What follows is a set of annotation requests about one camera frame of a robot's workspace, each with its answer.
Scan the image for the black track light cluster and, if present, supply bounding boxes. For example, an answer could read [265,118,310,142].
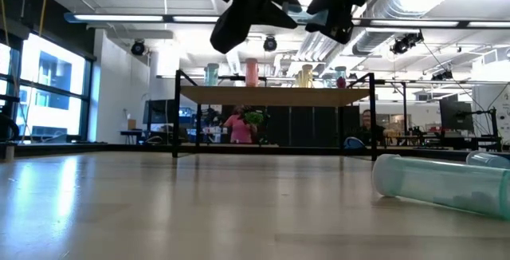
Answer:
[389,30,425,56]
[430,69,454,82]

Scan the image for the green leafy plant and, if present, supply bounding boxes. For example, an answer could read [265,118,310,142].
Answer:
[243,110,266,128]

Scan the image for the teal medicine bottle white cap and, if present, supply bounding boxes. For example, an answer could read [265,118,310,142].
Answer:
[371,153,510,221]
[204,63,220,87]

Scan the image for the black computer monitor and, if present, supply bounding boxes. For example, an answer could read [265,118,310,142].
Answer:
[439,98,475,132]

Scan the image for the overhead light bar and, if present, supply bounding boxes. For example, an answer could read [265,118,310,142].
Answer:
[63,11,510,30]

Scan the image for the black partition wall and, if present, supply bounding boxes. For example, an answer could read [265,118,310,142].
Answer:
[265,105,362,148]

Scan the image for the blue round object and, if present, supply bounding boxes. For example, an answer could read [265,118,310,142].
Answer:
[343,136,366,152]

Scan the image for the silver ventilation duct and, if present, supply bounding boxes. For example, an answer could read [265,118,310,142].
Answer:
[351,0,443,57]

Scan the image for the salmon medicine bottle white cap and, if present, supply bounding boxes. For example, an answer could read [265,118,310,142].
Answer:
[245,57,260,88]

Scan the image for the clear bottle with red pills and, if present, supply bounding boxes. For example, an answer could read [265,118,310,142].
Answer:
[334,65,347,89]

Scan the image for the person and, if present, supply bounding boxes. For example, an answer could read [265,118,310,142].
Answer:
[350,108,390,145]
[222,105,254,144]

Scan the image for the large black framed window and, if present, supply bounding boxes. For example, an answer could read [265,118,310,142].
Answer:
[0,32,95,144]

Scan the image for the clear vial far right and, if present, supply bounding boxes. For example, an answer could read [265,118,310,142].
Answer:
[465,150,510,170]

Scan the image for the black background desk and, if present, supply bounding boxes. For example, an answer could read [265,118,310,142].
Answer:
[436,135,504,152]

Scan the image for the black ceiling spotlight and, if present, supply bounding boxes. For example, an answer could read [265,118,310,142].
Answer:
[262,35,279,53]
[130,39,147,57]

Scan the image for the wooden shelf black metal frame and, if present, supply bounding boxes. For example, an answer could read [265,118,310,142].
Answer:
[172,69,379,162]

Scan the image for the dark wall screen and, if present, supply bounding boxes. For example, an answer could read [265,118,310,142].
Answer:
[142,99,168,125]

